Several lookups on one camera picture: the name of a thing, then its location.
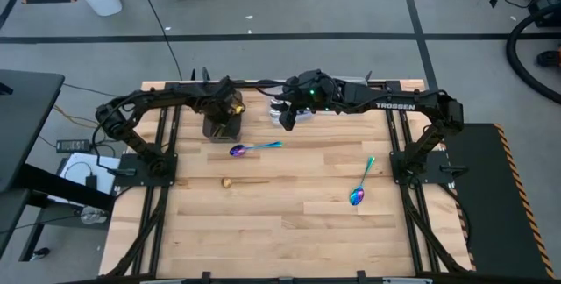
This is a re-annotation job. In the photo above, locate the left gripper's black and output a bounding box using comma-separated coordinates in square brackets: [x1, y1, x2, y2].
[195, 76, 246, 139]

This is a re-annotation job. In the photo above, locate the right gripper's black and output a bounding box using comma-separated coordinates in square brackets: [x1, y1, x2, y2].
[279, 69, 347, 131]

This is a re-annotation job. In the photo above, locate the grey translucent plastic bin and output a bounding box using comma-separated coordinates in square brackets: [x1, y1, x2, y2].
[202, 89, 244, 144]

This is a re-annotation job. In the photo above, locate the wooden spoon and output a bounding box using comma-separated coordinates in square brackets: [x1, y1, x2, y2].
[220, 177, 271, 189]

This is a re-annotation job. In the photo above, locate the iridescent rainbow metal spoon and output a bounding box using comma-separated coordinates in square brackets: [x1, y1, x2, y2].
[229, 140, 285, 159]
[348, 155, 377, 207]

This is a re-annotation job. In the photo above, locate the clear plastic bin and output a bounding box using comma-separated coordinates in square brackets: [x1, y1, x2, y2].
[326, 75, 369, 88]

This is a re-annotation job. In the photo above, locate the black power adapter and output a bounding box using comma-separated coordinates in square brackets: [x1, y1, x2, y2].
[55, 138, 91, 154]

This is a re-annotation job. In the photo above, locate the white paper sheet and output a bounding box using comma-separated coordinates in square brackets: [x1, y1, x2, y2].
[58, 152, 122, 206]

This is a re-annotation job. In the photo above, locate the black desk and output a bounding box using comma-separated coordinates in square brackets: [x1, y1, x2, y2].
[0, 69, 116, 261]

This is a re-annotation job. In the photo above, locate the large hazard-edged black mat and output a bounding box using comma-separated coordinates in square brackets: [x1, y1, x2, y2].
[442, 122, 557, 280]

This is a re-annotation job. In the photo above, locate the black aluminium table frame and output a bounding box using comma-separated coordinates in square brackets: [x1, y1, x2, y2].
[99, 80, 477, 284]

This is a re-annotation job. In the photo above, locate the long black floor cable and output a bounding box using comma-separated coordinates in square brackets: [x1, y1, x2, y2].
[132, 0, 184, 80]

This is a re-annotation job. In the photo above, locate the yellow floor cable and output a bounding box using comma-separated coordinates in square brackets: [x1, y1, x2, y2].
[52, 103, 102, 134]

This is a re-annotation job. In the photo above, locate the thick black hose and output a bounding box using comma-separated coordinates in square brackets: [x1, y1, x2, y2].
[506, 5, 561, 105]

